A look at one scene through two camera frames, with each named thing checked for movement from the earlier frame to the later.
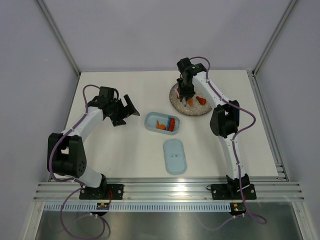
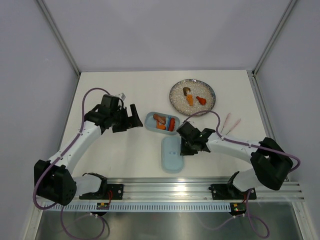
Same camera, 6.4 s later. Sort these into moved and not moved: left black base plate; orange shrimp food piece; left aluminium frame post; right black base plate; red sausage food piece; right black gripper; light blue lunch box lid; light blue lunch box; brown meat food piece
Moved: right black gripper; brown meat food piece; light blue lunch box lid
Not moved: left black base plate; right black base plate; light blue lunch box; left aluminium frame post; red sausage food piece; orange shrimp food piece
